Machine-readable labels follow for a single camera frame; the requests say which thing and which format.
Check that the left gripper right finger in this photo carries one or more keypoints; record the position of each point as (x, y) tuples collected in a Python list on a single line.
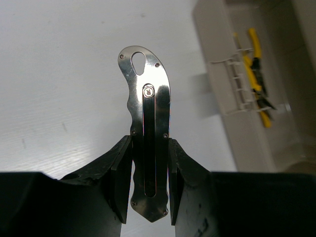
[(238, 204)]

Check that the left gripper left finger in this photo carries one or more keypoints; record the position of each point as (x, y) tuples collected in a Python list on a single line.
[(89, 202)]

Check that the silver folding utility knife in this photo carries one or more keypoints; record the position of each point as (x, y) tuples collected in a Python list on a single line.
[(149, 106)]

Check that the yellow long nose pliers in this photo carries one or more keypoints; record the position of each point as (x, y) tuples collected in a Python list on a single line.
[(247, 55)]

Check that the yellow combination pliers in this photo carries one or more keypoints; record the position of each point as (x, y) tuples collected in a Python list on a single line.
[(257, 80)]

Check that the beige cantilever toolbox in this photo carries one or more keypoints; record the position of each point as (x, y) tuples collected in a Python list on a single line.
[(261, 64)]

